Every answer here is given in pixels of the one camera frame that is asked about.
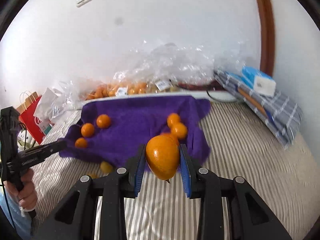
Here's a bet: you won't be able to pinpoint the white plastic bag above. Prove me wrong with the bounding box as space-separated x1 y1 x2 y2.
34 87 63 128

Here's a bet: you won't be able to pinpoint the red paper bag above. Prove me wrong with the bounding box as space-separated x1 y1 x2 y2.
16 91 54 145

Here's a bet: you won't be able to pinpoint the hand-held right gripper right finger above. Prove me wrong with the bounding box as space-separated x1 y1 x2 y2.
179 144 292 240

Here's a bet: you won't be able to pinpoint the purple towel lined tray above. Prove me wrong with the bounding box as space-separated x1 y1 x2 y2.
59 95 212 170

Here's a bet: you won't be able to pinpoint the dark red bag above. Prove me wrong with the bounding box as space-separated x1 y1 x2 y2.
177 80 223 92

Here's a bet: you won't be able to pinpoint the blue tissue pack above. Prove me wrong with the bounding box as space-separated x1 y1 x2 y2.
241 66 277 97

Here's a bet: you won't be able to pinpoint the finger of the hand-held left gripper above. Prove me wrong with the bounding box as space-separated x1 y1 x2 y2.
37 139 68 159

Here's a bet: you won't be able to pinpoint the small green fruit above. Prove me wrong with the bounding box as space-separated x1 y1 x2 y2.
100 161 114 174

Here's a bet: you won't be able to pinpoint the clear bag of oranges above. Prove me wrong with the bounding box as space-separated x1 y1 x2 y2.
84 79 150 100

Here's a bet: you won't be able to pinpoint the striped bed sheet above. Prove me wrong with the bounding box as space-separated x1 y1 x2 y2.
19 102 315 240

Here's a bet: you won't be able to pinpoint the folded plaid cloth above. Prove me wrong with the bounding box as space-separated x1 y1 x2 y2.
214 70 303 150

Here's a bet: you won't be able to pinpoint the large orange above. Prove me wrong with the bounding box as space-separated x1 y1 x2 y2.
145 135 180 183

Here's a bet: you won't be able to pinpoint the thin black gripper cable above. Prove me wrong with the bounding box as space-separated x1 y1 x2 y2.
0 177 18 233

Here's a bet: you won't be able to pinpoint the person's left hand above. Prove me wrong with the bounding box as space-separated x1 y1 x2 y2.
5 167 38 212

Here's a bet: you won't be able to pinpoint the crumpled clear plastic bag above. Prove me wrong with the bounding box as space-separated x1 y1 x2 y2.
114 40 240 85

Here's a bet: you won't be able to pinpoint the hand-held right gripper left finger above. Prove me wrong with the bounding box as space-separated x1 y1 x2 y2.
32 144 147 240

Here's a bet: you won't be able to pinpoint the white power strip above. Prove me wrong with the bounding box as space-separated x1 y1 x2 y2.
16 130 38 153

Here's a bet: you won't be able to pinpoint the clear bag of brown fruit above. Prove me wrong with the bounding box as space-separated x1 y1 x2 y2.
147 79 180 93

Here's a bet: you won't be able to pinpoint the brown wooden door frame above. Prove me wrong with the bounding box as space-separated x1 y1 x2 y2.
251 0 275 77

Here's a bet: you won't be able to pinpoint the person's blue jeans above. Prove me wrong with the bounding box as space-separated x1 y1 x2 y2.
0 195 33 238

